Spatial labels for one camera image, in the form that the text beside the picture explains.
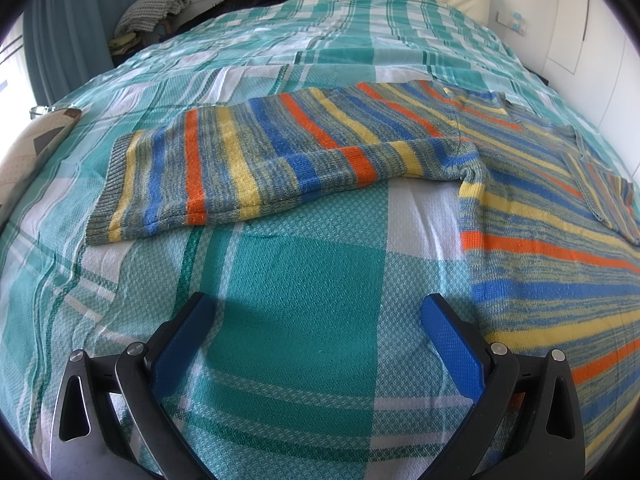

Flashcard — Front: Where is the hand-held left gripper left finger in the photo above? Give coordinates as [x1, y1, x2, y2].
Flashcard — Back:
[50, 291, 216, 480]

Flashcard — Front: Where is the white wardrobe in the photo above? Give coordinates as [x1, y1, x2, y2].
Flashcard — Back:
[530, 0, 640, 181]

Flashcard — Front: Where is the teal checked bed blanket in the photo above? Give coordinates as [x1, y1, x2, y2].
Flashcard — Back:
[0, 0, 640, 480]

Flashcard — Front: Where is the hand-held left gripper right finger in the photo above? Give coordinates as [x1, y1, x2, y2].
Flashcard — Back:
[421, 294, 587, 480]

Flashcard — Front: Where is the patterned beige pillow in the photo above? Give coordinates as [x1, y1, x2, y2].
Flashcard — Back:
[0, 107, 83, 226]

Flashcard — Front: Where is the striped knit sweater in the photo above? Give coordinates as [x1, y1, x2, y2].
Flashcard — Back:
[85, 80, 640, 461]

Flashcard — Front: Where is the pile of clothes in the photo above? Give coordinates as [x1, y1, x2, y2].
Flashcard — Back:
[109, 0, 192, 61]

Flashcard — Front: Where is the blue curtain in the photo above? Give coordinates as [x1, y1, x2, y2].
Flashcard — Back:
[22, 0, 161, 106]

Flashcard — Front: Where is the white wall socket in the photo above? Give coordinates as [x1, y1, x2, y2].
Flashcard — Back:
[497, 10, 530, 35]

